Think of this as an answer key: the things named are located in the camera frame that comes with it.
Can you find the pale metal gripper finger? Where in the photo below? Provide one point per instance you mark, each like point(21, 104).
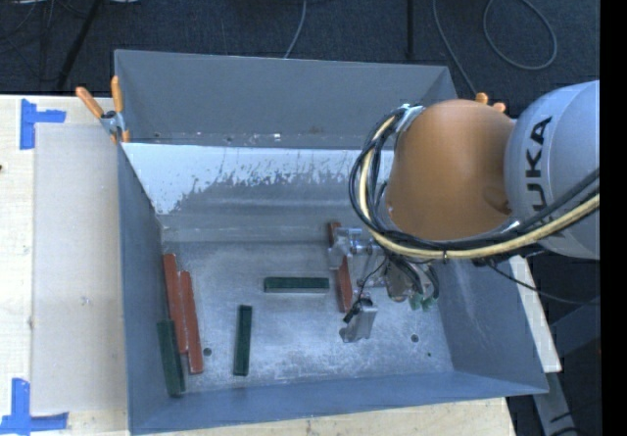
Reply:
point(347, 244)
point(361, 324)

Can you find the red-brown flat block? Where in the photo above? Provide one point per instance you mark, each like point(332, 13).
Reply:
point(192, 326)
point(344, 288)
point(172, 292)

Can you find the dark green flat block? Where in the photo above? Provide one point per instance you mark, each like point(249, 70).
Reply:
point(296, 284)
point(243, 341)
point(170, 360)

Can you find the grey metal bin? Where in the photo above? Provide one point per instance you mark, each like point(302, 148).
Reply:
point(294, 326)

